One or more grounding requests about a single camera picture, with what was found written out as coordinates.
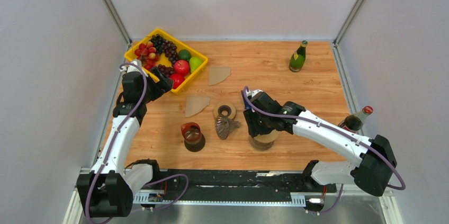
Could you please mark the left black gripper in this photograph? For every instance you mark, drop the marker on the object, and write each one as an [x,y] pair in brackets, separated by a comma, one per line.
[165,84]

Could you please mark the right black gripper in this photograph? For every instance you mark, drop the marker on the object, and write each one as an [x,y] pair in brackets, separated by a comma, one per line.
[254,129]

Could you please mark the brown paper filter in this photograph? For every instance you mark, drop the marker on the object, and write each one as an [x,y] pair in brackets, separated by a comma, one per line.
[218,74]
[195,104]

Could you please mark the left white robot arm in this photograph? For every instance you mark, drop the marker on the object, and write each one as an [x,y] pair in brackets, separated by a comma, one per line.
[107,190]

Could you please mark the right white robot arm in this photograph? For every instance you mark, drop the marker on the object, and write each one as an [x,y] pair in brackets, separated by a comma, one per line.
[369,163]

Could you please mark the clear glass ribbed dripper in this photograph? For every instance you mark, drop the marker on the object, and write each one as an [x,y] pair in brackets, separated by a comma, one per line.
[224,126]

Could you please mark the red apple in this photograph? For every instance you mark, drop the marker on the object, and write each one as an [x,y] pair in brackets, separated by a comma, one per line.
[181,67]
[177,79]

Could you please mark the glass server with wooden collar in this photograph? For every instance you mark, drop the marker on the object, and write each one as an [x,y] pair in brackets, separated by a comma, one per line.
[264,142]

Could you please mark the green lime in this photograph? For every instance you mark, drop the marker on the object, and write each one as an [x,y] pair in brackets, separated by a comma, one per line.
[184,55]

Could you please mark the yellow plastic fruit tray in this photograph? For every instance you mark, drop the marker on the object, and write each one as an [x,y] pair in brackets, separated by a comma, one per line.
[130,56]

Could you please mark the dark purple grape bunch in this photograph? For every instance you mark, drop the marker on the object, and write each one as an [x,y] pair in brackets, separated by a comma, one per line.
[165,47]

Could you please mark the green pear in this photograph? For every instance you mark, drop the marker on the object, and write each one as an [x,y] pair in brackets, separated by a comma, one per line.
[195,63]

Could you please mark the red glass carafe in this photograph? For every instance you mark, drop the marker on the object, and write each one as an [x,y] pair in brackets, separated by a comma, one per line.
[194,139]

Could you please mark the green glass bottle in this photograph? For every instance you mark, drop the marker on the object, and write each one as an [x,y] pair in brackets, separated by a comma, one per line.
[298,57]

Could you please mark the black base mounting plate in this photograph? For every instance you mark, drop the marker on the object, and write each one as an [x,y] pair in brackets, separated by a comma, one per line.
[232,187]

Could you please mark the cola bottle red cap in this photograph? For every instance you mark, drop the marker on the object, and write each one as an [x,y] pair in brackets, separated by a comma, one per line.
[355,121]

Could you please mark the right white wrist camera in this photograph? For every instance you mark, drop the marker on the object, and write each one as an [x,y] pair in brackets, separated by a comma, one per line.
[250,93]

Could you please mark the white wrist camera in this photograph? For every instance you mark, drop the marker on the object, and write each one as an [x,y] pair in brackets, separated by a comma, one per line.
[250,93]
[133,66]

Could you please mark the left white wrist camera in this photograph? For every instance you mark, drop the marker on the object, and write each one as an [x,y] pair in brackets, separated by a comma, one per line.
[133,66]

